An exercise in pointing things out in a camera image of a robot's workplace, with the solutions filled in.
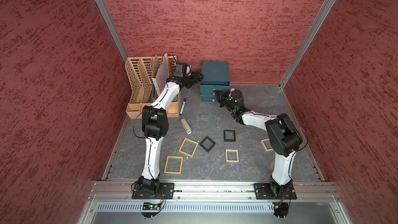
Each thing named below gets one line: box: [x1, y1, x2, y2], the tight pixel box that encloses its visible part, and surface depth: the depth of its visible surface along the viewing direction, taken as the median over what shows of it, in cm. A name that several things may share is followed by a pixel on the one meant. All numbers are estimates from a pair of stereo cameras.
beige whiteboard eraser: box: [180, 118, 192, 135], surface depth 97 cm
